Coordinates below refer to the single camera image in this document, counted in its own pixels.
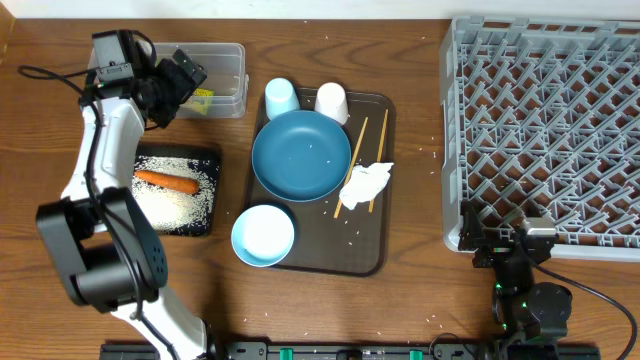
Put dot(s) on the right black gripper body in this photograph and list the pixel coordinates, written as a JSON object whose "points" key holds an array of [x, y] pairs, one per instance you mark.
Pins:
{"points": [[493, 254]]}

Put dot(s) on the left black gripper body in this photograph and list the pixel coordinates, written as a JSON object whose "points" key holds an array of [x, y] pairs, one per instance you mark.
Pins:
{"points": [[168, 92]]}

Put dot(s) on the green foil snack wrapper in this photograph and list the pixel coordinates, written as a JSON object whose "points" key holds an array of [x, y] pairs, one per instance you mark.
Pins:
{"points": [[200, 100]]}

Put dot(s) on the orange carrot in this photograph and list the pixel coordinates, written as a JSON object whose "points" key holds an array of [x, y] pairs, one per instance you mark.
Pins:
{"points": [[172, 182]]}

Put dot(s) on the white napkin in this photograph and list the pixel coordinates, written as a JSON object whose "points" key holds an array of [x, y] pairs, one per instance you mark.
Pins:
{"points": [[365, 184]]}

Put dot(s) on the white rice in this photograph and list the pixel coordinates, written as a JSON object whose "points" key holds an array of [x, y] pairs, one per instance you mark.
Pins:
{"points": [[175, 207]]}

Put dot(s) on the dark blue plate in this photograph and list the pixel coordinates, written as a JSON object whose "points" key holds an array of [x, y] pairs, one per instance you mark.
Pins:
{"points": [[301, 156]]}

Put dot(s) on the light blue bowl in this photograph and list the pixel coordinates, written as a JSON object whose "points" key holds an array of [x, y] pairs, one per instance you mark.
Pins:
{"points": [[263, 235]]}

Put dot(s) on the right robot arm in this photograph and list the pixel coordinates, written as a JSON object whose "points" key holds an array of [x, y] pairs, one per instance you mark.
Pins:
{"points": [[534, 315]]}

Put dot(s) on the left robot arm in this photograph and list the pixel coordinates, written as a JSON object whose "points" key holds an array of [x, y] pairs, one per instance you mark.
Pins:
{"points": [[104, 249]]}

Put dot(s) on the black waste tray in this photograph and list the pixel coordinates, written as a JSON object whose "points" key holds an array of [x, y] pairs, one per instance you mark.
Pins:
{"points": [[210, 155]]}

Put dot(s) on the grey dishwasher rack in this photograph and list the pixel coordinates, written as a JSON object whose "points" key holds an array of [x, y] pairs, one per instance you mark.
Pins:
{"points": [[543, 113]]}

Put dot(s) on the clear plastic bin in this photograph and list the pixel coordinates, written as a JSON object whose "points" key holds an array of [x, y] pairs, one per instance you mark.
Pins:
{"points": [[225, 64]]}

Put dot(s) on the light blue cup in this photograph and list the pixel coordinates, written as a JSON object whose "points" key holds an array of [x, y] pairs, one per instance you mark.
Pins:
{"points": [[280, 98]]}

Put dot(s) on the white cup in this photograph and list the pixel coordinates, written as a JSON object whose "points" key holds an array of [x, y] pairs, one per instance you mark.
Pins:
{"points": [[331, 101]]}

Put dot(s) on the dark brown serving tray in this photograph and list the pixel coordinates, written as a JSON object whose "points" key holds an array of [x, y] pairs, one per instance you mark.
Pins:
{"points": [[355, 243]]}

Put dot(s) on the left wooden chopstick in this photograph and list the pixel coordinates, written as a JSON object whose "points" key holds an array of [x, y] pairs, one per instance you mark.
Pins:
{"points": [[352, 164]]}

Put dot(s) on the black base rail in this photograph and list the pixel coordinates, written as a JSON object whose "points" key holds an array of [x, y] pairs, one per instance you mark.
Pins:
{"points": [[437, 351]]}

